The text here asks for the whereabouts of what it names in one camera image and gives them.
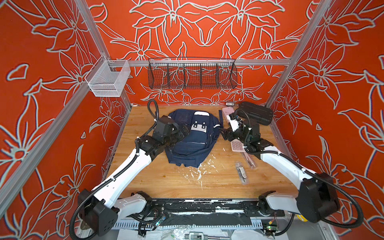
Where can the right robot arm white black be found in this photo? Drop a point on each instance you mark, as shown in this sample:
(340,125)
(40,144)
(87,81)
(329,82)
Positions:
(317,196)

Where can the pink calculator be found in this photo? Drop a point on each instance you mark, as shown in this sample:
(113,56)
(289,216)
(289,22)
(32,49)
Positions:
(237,146)

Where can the black wire wall basket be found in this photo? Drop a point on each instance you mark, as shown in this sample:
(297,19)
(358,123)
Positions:
(184,73)

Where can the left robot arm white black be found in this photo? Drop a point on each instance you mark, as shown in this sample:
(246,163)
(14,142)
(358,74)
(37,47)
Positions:
(102,207)

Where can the clear plastic pen box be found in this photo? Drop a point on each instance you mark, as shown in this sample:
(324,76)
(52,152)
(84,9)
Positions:
(241,173)

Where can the white wire mesh basket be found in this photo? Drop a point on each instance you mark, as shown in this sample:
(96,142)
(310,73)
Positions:
(108,78)

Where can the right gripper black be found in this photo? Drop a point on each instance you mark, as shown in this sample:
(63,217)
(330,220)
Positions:
(230,131)

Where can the navy blue student backpack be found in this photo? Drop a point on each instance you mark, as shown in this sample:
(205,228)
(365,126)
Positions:
(204,132)

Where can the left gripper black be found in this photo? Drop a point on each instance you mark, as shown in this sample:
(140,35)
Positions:
(181,134)

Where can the pink pencil case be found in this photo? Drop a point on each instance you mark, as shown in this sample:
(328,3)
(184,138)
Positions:
(227,111)

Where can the black hard case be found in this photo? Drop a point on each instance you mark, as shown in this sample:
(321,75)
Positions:
(261,114)

